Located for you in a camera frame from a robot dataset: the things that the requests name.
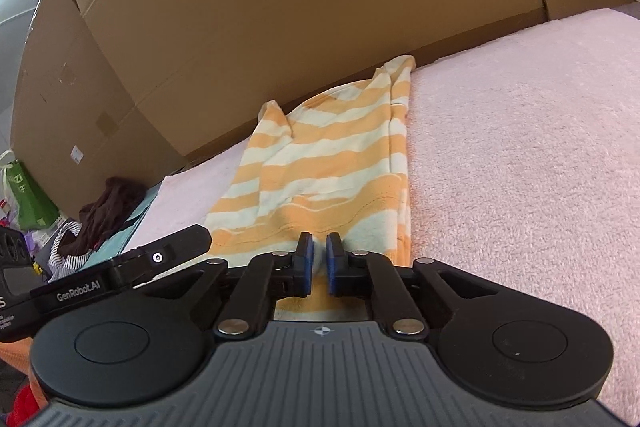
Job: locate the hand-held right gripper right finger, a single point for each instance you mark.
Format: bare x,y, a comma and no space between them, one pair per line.
331,267

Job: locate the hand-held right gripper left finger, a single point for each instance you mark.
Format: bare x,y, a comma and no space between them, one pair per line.
309,267

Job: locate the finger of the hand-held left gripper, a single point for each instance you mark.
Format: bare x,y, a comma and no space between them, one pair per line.
165,252

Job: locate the orange white striped sweater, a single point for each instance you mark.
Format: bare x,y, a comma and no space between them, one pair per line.
325,157

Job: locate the teal bed sheet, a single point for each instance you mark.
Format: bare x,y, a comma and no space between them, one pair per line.
140,212

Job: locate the striped white cloth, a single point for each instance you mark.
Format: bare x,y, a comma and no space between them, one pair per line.
70,252

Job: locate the dark brown cloth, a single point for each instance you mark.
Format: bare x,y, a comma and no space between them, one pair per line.
112,207

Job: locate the green shopping bag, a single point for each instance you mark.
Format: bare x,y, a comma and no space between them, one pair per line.
30,197

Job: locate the cardboard box with small label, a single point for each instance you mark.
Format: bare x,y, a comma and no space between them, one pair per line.
75,97

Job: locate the pink terry towel blanket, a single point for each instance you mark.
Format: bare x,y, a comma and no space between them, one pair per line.
500,132

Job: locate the cardboard box with shipping label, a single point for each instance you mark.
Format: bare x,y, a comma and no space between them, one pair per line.
300,7

